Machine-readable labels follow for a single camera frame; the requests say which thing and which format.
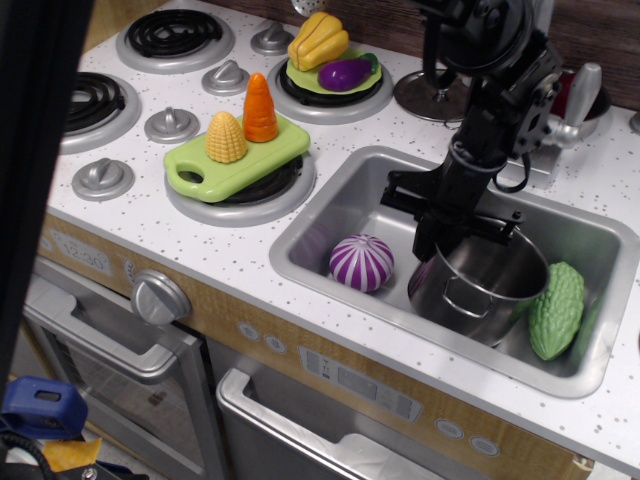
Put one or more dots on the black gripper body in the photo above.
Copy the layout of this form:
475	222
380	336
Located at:
456	192

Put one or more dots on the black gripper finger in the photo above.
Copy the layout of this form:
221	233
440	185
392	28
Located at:
429	230

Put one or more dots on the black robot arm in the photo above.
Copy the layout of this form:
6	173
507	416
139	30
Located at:
515	77

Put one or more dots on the silver toy sink basin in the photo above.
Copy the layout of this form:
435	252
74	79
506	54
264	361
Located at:
605	252

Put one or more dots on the stainless steel pot lid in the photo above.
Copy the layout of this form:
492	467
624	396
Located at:
416	96

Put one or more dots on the purple striped toy onion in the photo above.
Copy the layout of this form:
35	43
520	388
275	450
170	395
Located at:
362	262

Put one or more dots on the silver toy faucet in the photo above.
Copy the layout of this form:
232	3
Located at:
564	135

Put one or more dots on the green toy bitter melon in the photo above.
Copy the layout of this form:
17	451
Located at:
555	317

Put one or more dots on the front right stove burner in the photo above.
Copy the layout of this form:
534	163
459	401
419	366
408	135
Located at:
270	198

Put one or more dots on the stove burner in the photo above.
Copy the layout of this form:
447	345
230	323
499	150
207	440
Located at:
302	105
103	108
270	198
174	41

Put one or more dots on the purple toy eggplant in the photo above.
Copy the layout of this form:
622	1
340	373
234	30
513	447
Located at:
346	74

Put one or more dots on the green toy cutting board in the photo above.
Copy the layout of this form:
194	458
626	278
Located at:
193	174

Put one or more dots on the back right stove burner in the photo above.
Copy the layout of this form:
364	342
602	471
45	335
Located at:
302	105

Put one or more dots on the green toy plate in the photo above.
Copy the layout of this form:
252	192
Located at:
308	80

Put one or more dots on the yellow toy bell pepper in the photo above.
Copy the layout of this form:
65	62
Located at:
321	39

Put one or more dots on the orange toy carrot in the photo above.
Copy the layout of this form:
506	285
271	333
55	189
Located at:
260	122

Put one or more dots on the yellow toy corn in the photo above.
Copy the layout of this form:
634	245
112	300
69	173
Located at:
225	141

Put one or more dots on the silver stove knob back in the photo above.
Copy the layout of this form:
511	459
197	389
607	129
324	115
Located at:
274	40

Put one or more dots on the silver slotted spoon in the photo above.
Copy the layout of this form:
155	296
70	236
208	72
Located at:
307	8

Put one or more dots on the toy dishwasher door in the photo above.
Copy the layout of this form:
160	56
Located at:
280	429

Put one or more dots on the silver stove knob upper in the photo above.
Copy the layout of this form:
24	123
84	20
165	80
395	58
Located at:
228	79

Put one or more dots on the silver oven dial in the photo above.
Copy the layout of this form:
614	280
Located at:
158	300

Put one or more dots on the silver stove knob middle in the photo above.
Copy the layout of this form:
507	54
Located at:
171	126

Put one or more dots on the toy oven door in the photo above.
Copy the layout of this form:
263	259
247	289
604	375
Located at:
146	386

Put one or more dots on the back left stove burner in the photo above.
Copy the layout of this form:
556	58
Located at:
174	41

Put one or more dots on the front left stove burner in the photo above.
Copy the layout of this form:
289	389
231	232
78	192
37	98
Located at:
103	108

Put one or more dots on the yellow cloth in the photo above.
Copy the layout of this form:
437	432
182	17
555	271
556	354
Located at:
63	455

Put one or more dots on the blue clamp tool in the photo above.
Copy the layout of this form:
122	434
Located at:
43	409

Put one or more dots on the black foreground pole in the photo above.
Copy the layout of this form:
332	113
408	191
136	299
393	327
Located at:
41	44

